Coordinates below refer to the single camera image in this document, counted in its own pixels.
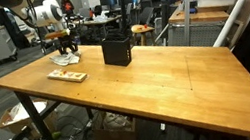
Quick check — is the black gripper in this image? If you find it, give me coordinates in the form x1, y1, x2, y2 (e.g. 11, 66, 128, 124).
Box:
56, 33, 80, 56

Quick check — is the white towel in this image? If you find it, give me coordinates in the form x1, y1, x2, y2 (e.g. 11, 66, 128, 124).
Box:
49, 50, 82, 69

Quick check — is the black basket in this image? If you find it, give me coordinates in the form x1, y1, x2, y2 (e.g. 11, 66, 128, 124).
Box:
100, 34, 134, 70

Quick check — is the wooden shape puzzle board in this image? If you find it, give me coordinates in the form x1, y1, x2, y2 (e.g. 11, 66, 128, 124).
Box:
45, 64, 89, 88

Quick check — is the person in red black shirt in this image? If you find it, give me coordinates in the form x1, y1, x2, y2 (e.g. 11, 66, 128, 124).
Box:
59, 0, 76, 17

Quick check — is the cluttered office desk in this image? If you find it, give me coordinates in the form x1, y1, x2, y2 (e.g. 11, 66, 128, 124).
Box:
70, 11, 126, 45

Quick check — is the dark computer monitor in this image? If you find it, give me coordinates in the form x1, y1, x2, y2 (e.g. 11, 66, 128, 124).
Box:
99, 0, 120, 9

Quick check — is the black vertical pole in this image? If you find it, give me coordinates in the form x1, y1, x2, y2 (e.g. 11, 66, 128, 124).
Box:
118, 0, 133, 39

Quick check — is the round wooden stool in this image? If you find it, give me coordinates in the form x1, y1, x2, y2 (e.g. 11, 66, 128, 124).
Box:
130, 21, 158, 48

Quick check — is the white plastic bag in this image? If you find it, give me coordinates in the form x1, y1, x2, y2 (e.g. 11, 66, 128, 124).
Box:
7, 98, 51, 125

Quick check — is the cardboard box with white bag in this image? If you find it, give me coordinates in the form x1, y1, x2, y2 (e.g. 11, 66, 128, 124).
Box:
0, 96, 62, 140

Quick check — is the open cardboard box with cloths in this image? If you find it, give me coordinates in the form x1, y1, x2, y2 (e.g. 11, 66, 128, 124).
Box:
91, 107, 140, 140

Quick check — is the wooden workbench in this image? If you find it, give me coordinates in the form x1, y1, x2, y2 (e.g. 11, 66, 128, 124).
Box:
166, 1, 235, 53

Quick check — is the white plastic bin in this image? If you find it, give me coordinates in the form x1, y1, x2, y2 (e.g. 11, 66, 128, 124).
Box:
195, 0, 242, 12

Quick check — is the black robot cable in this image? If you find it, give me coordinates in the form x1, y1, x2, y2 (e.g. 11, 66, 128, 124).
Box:
24, 0, 40, 28

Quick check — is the black table frame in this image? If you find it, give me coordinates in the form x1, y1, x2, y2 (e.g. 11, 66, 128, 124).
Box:
13, 63, 205, 140

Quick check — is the grey vertical post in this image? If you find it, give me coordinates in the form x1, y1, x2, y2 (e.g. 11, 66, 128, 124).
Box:
177, 0, 204, 47

